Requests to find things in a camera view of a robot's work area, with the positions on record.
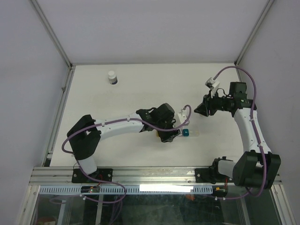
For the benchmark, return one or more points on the left aluminium frame post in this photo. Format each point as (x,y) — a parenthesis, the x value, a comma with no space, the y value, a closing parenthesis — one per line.
(49,30)

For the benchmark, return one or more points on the white cap pill bottle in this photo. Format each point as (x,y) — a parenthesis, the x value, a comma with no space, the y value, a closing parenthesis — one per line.
(112,77)

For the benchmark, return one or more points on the aluminium frame post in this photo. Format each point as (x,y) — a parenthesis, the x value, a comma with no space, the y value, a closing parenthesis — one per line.
(267,7)
(49,30)

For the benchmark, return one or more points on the aluminium mounting rail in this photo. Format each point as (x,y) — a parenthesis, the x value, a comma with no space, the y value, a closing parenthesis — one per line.
(122,175)

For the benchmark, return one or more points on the weekly pill organizer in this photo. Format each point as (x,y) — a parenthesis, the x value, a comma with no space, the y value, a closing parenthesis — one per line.
(186,133)

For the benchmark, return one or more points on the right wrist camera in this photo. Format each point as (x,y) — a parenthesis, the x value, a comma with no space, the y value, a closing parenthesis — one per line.
(213,85)

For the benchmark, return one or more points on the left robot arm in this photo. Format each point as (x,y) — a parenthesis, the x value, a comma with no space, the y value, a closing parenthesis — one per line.
(86,134)

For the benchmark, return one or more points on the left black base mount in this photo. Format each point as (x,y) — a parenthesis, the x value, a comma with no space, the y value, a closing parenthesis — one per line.
(93,175)

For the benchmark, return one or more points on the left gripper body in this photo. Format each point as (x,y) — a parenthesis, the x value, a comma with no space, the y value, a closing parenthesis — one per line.
(166,135)

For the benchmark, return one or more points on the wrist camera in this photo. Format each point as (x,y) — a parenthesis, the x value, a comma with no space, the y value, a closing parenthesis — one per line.
(213,85)
(182,116)

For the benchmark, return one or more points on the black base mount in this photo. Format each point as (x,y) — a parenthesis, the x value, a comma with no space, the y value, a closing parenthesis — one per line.
(93,175)
(210,175)

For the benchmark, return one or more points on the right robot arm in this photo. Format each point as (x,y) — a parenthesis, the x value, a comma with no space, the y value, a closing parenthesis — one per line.
(258,166)

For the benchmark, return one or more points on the slotted cable duct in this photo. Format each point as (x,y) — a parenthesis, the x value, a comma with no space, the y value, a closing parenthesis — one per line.
(129,189)

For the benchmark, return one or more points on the right aluminium frame post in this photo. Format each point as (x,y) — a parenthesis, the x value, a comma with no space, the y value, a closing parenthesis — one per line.
(267,7)

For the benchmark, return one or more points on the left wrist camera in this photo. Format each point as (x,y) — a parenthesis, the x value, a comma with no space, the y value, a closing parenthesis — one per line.
(182,116)

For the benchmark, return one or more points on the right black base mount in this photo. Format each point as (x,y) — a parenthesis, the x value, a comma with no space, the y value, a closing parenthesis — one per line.
(210,175)

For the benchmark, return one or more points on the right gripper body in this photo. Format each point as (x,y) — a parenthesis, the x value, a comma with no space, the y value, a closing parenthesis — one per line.
(210,102)

